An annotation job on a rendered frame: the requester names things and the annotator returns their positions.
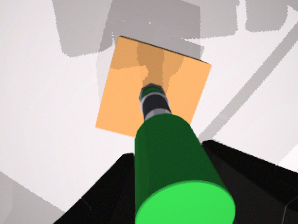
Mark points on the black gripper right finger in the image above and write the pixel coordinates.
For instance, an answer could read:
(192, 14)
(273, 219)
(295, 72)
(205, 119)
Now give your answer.
(264, 193)

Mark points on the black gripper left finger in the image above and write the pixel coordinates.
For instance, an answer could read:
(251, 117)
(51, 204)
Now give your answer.
(110, 200)

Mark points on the green translucent cylinder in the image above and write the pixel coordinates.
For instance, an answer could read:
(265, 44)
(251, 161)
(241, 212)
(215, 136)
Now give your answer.
(174, 180)

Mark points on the orange square block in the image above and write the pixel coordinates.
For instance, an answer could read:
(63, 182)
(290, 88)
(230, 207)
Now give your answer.
(136, 66)

